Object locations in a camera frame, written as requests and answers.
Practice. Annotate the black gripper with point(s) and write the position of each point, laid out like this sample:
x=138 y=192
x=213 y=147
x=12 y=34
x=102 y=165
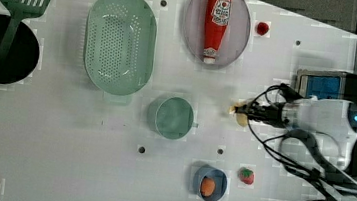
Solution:
x=270 y=115

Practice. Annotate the yellow plush peeled banana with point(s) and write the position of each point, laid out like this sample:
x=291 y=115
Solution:
x=241 y=118

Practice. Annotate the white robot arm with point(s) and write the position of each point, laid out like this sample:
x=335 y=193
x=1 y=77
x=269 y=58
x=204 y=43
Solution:
x=318 y=143

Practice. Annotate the green mug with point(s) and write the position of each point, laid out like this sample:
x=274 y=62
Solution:
x=171 y=117

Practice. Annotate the red plush strawberry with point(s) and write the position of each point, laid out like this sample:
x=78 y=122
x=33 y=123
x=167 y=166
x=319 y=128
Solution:
x=247 y=176

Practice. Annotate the blue small bowl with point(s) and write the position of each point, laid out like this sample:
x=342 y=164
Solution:
x=219 y=177

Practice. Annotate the grey round plate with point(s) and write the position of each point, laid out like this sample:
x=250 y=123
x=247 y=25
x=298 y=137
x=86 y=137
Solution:
x=234 y=41

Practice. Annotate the small red strawberry toy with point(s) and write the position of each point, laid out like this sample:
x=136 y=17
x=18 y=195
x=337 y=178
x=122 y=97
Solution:
x=262 y=28

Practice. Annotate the silver black toaster oven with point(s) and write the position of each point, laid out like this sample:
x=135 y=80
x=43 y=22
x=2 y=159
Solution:
x=330 y=85

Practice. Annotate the orange toy fruit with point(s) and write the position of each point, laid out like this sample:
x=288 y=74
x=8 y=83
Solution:
x=207 y=187

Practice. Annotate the red plush ketchup bottle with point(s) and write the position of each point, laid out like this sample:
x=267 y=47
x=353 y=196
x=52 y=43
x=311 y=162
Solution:
x=216 y=22

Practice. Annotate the green plastic colander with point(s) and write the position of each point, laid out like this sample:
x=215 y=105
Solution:
x=119 y=47

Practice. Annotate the black round pot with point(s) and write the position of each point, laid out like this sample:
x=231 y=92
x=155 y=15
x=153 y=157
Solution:
x=13 y=59

